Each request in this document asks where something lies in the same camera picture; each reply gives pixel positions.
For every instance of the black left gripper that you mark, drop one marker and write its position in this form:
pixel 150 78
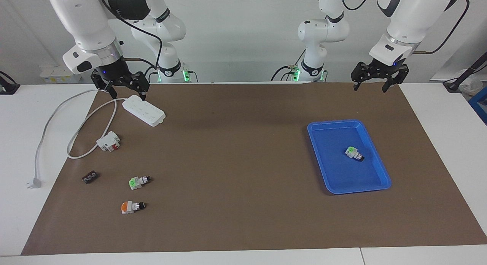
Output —
pixel 382 70

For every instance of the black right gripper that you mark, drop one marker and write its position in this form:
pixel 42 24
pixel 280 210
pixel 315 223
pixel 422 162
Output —
pixel 112 71

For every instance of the green selector switch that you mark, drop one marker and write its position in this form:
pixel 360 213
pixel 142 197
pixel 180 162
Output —
pixel 137 182
pixel 352 153

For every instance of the white power strip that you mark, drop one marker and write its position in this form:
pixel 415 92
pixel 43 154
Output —
pixel 144 111

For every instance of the white and red contact block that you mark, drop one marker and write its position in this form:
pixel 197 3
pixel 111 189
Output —
pixel 108 141

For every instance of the black stand pole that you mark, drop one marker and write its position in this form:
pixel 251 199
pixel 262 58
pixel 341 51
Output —
pixel 470 71

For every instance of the clear plastic bag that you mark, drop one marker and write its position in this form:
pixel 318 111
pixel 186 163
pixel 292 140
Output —
pixel 471 86

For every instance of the small black terminal block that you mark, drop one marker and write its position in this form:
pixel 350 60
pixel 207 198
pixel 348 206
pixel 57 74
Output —
pixel 90 177

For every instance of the blue crate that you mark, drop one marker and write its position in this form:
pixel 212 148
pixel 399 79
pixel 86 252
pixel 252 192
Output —
pixel 480 103

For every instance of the blue plastic tray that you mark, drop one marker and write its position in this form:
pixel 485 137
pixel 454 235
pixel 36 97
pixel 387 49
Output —
pixel 342 173

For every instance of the black clamp base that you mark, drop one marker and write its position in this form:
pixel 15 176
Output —
pixel 7 88

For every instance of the brown table mat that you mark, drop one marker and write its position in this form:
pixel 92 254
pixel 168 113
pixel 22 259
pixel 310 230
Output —
pixel 243 181

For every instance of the white boxes by wall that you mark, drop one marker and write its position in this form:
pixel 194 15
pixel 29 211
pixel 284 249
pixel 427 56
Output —
pixel 59 74

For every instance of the orange selector switch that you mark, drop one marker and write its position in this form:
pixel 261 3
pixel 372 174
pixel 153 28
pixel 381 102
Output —
pixel 129 207

